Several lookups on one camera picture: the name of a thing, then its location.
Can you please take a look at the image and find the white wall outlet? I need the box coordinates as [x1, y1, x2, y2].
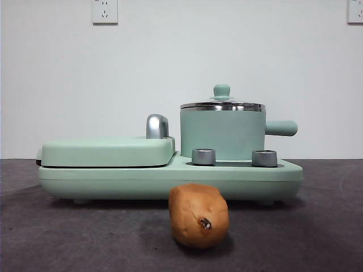
[347, 0, 363, 25]
[91, 0, 119, 26]

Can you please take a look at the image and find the glass pot lid green knob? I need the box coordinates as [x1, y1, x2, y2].
[180, 83, 267, 110]

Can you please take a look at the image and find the mint green grill lid chrome handle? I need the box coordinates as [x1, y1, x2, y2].
[35, 113, 176, 168]

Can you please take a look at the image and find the mint green breakfast machine base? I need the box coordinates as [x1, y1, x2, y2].
[39, 151, 303, 205]

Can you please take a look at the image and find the mint green pot with handle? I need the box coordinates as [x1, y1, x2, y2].
[180, 104, 298, 159]

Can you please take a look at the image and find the brown potato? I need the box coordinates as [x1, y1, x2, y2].
[168, 183, 230, 249]

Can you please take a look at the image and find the silver control knob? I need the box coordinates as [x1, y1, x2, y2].
[191, 147, 216, 165]
[251, 149, 278, 167]

